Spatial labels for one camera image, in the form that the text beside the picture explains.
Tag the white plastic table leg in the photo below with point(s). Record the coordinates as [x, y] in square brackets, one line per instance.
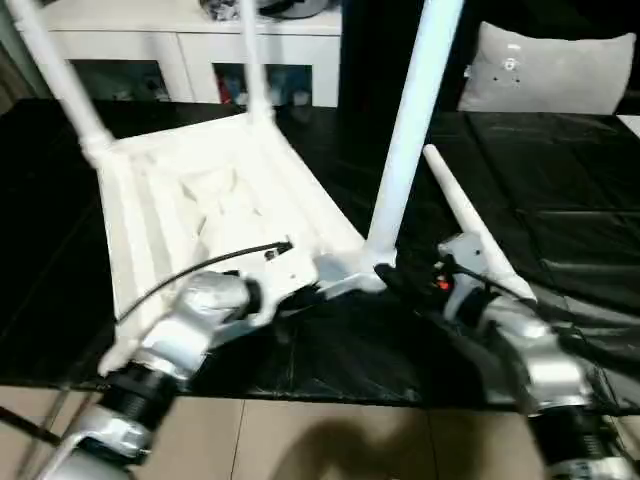
[470, 215]
[415, 125]
[255, 65]
[65, 85]

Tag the white plastic table top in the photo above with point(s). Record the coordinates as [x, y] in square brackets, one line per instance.
[200, 200]

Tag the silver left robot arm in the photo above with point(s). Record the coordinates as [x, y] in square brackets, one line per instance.
[190, 325]

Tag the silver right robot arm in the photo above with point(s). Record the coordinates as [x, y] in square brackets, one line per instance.
[550, 370]

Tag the black work mat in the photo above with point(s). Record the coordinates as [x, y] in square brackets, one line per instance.
[550, 200]

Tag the black speaker box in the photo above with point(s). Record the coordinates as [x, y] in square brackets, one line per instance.
[375, 50]

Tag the grey cushion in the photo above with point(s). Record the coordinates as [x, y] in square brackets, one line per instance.
[550, 70]

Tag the white flat board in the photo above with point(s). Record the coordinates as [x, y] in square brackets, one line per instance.
[631, 125]

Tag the white glass-door cabinet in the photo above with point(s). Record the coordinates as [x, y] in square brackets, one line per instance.
[150, 40]

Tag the black clutter pile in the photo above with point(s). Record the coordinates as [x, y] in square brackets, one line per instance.
[220, 7]

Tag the black table support leg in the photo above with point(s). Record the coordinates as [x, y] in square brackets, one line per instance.
[25, 425]

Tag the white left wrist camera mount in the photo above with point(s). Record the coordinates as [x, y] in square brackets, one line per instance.
[290, 275]

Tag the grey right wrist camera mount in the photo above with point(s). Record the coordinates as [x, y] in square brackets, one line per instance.
[465, 255]

